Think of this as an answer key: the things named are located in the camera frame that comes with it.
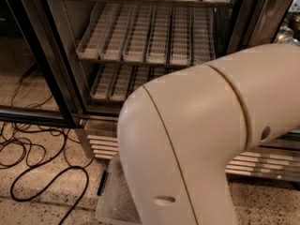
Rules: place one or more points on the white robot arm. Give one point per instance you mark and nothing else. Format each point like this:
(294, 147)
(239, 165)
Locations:
(178, 133)

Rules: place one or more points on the bottom shelf white tray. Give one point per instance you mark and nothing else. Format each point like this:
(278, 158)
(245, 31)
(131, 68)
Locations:
(157, 72)
(103, 82)
(120, 83)
(140, 77)

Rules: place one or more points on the stainless steel fridge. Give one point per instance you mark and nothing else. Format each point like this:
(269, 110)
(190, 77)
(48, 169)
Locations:
(275, 159)

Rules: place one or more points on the open glass fridge door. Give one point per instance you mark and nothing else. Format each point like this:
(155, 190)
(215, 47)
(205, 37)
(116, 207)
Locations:
(35, 85)

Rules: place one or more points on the closed glass fridge door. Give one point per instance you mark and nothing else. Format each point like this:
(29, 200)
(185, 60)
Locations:
(254, 22)

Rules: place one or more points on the clear plastic storage bin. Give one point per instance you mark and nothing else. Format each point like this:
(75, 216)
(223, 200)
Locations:
(115, 205)

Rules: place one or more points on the gold beverage can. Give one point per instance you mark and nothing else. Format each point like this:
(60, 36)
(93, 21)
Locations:
(284, 35)

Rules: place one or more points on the black bin handle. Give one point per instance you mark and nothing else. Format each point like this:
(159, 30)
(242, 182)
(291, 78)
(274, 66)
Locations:
(102, 183)

